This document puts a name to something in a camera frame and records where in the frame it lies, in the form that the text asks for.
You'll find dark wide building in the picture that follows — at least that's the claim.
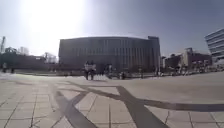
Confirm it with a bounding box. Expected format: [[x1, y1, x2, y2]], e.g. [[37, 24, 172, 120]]
[[58, 35, 162, 72]]

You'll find group of people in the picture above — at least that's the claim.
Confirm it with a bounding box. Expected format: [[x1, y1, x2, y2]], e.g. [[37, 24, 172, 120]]
[[83, 60, 98, 81]]

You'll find grey paved plaza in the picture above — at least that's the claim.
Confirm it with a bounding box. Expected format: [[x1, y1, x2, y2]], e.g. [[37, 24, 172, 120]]
[[0, 71, 224, 128]]

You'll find row of parked bicycles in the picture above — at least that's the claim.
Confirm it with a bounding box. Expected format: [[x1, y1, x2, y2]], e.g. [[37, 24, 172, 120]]
[[99, 63, 224, 80]]

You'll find brown low building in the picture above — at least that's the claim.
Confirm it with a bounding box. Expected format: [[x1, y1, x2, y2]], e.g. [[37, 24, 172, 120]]
[[163, 47, 213, 70]]

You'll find low dark building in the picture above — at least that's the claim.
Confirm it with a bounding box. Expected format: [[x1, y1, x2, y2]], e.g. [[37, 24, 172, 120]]
[[0, 46, 48, 70]]

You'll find white striped building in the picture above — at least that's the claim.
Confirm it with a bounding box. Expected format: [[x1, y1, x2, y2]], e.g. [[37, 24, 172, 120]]
[[204, 27, 224, 64]]

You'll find person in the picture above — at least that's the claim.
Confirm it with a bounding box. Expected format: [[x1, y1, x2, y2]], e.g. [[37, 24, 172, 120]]
[[1, 61, 8, 74]]

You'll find construction crane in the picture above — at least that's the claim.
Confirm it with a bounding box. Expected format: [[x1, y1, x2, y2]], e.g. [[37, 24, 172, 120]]
[[0, 35, 7, 54]]

